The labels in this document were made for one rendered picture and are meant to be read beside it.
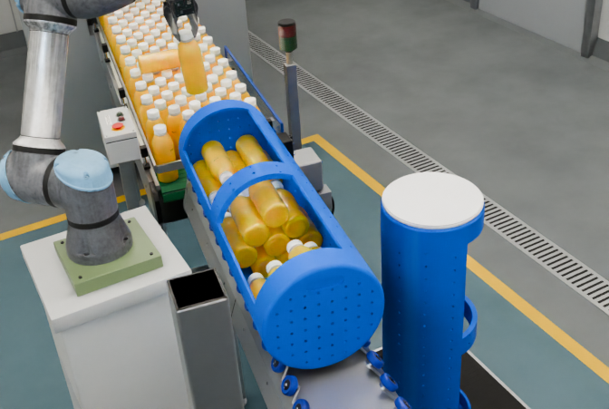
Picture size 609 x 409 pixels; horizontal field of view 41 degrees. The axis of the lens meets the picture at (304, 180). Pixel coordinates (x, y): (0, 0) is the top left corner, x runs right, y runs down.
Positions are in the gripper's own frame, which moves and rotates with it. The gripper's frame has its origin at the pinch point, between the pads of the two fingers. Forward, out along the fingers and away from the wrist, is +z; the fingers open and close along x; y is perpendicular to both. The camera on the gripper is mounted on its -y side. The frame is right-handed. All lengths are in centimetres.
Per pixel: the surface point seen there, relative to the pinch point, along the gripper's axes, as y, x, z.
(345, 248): 94, 11, 17
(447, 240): 74, 46, 42
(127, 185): -11, -28, 52
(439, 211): 67, 47, 38
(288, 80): -29, 37, 39
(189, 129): 18.7, -7.2, 20.6
